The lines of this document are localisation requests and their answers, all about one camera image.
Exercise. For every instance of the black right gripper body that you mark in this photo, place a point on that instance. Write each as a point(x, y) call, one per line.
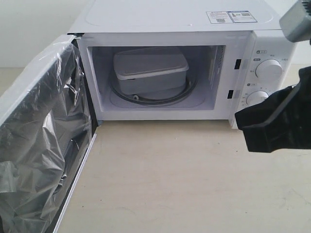
point(300, 135)

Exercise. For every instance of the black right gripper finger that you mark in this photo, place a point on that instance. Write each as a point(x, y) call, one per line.
point(279, 104)
point(267, 137)

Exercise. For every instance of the white plastic lidded container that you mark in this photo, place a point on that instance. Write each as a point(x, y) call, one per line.
point(150, 69)

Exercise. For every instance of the white microwave door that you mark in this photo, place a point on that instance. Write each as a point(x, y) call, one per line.
point(43, 136)

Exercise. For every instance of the gray printed label sticker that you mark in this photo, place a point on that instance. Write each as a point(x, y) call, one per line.
point(228, 17)

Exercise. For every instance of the white microwave oven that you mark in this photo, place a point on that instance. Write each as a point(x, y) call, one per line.
point(223, 57)

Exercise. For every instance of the lower white control knob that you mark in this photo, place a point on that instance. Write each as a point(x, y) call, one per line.
point(256, 98)

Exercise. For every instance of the white control knob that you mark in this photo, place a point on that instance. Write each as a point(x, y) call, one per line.
point(269, 70)
point(256, 98)

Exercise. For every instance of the upper white control knob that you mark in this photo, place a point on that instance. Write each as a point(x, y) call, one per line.
point(269, 70)

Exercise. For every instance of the glass turntable plate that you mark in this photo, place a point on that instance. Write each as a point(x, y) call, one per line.
point(170, 99)

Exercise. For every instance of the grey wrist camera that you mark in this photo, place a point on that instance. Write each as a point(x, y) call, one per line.
point(296, 22)

